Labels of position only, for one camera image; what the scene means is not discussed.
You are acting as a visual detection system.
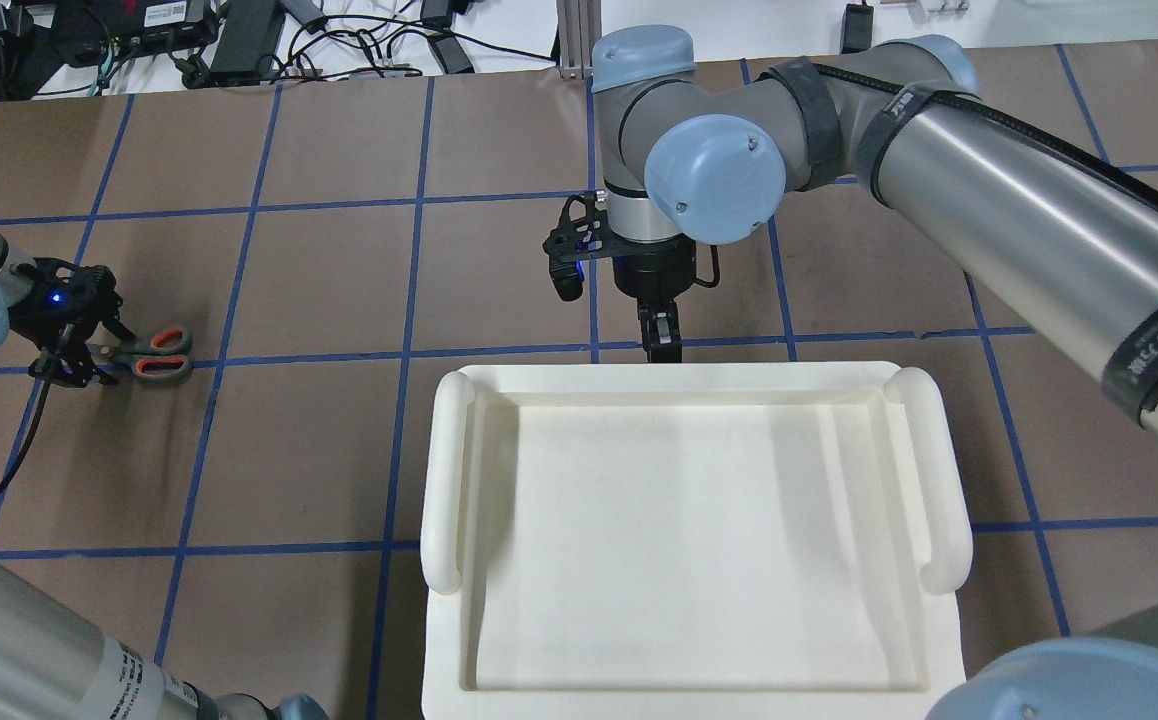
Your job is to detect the silver robot arm, scissors side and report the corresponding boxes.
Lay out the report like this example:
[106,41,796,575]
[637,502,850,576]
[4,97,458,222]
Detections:
[0,233,327,719]

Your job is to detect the silver robot arm, drawer side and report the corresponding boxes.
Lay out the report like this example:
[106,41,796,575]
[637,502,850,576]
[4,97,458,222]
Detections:
[592,25,1158,436]

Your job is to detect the orange grey scissors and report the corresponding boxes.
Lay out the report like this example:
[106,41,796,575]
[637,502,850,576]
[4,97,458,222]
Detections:
[87,325,195,382]

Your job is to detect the white plastic tray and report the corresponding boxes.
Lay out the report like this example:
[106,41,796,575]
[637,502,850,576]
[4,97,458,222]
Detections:
[420,361,973,719]

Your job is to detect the black gripper, scissors side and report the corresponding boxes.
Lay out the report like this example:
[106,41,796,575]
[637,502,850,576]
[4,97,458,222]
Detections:
[8,258,137,388]

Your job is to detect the black gripper, drawer side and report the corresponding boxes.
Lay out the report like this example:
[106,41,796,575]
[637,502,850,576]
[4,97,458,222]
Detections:
[611,234,697,363]

